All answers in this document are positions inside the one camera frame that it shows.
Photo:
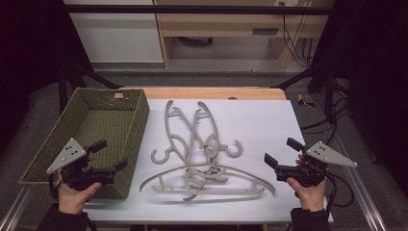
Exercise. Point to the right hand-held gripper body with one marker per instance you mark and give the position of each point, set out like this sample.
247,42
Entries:
327,155

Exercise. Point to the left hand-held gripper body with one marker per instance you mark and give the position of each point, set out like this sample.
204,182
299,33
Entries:
69,154

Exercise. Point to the green woven basket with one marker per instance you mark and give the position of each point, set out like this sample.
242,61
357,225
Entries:
106,122

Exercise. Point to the person's left hand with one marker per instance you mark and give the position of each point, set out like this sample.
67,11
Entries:
73,199

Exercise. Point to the person's right hand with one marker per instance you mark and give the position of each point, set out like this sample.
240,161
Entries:
309,197

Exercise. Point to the white board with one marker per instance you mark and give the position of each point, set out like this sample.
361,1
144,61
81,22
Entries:
263,128

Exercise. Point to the yellow and black tool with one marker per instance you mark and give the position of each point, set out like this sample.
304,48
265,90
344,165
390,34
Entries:
301,101

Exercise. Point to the black metal stand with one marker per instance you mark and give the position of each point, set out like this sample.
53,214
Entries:
62,86
328,96

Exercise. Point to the wooden table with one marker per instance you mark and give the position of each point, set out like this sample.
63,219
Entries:
208,93

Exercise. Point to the black curtain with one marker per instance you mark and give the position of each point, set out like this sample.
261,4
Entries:
375,64
29,48

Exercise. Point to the white cabinet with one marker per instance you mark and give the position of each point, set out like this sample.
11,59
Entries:
118,38

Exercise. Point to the wooden desk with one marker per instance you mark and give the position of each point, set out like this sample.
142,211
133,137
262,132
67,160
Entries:
218,22

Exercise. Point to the black metal crossbar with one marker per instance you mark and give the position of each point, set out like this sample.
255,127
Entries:
192,9

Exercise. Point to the aluminium rail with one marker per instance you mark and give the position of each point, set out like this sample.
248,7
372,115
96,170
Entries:
12,211
362,192

